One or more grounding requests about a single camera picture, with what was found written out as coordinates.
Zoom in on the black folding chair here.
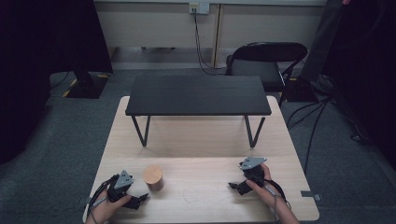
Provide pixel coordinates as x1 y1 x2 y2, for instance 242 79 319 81
224 41 309 108

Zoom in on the person's left hand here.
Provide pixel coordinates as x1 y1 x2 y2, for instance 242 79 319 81
85 189 133 224

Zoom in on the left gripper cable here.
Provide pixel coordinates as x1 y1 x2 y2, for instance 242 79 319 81
86 174 120 224

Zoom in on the dark curtain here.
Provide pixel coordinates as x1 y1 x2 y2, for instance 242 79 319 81
321 0 396 171
0 0 114 166

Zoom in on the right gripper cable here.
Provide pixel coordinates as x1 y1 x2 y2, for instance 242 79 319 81
262 178 292 224

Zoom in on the grey stand post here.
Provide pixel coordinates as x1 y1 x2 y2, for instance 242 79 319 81
299 0 345 84

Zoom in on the black shelf riser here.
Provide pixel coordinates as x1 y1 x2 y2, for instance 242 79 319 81
124 74 273 148

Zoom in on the wooden cylinder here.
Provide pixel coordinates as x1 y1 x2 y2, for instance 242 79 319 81
142 164 165 192

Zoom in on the black square stand base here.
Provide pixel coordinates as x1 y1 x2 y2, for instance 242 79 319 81
281 77 319 103

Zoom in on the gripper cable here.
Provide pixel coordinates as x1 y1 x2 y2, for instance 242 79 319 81
86 174 120 224
262 178 292 224

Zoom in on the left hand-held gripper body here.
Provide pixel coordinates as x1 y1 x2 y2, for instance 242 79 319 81
106 170 135 203

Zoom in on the black floor cable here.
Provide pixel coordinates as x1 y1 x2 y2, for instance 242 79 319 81
286 96 332 175

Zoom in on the white wall socket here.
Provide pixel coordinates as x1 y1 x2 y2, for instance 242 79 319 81
189 2 210 16

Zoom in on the person's right hand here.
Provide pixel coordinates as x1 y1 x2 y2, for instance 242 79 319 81
245 162 282 210

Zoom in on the black wall cable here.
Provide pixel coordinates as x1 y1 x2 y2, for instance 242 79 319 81
191 8 228 77

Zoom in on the yellow floor tape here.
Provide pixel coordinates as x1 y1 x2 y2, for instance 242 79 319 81
62 78 78 98

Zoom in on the grey tape strip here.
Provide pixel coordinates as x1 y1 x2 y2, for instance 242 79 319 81
300 189 322 202

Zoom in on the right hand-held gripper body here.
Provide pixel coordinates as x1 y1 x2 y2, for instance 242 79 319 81
238 156 268 189

